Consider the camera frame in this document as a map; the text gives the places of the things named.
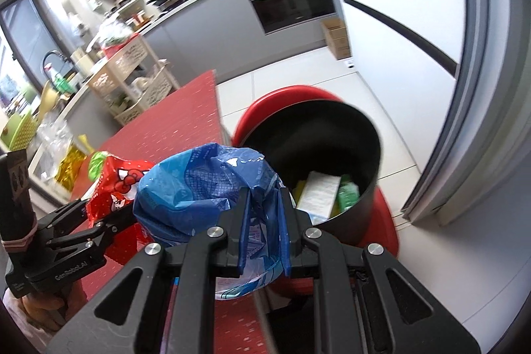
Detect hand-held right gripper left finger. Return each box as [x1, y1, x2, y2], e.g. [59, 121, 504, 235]
[58, 187, 254, 354]

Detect white plastic bag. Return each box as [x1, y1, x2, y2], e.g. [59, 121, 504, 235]
[97, 18, 134, 48]

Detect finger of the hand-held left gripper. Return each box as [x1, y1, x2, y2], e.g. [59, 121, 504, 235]
[37, 199, 91, 235]
[45, 208, 138, 254]

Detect brown cardboard box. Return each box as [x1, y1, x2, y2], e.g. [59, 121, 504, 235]
[320, 18, 353, 60]

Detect black round bin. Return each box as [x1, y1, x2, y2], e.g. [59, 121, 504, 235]
[239, 99, 382, 252]

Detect person's left hand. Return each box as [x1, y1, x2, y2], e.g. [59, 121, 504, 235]
[22, 283, 86, 333]

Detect person's left forearm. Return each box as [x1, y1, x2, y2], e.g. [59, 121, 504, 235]
[2, 290, 56, 353]

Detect clear plastic bag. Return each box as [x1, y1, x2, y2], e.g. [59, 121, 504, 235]
[35, 117, 74, 177]

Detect red snack packet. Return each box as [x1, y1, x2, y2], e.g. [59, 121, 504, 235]
[85, 155, 157, 256]

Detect yellow plastic board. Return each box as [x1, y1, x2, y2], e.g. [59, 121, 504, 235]
[40, 81, 59, 119]

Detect red plastic basket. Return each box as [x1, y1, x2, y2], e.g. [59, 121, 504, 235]
[101, 31, 140, 59]

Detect beige storage cart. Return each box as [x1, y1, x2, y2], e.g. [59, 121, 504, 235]
[87, 34, 180, 127]

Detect grey sliding door frame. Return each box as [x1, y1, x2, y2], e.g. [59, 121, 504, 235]
[400, 0, 531, 227]

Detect blue white cardboard box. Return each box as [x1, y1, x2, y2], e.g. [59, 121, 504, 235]
[296, 170, 342, 225]

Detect green plastic bag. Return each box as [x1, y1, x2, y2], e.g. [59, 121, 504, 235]
[87, 150, 109, 179]

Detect blue plastic bag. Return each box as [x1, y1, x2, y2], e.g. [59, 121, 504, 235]
[133, 142, 288, 302]

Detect grey lower cabinets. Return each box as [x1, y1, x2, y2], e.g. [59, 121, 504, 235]
[66, 0, 346, 131]

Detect red chair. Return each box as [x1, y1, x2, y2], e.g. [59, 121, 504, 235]
[230, 85, 400, 299]

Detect gold foil bag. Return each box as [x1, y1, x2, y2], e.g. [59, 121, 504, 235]
[55, 144, 90, 189]

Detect green plastic basket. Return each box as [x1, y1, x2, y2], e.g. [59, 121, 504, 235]
[0, 111, 37, 150]

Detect black kitchen faucet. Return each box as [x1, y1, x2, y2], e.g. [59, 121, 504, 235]
[42, 50, 78, 84]

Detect green milk carton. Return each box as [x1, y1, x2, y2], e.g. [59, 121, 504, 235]
[336, 174, 361, 212]

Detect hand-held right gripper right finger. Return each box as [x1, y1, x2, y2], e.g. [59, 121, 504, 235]
[277, 186, 482, 354]

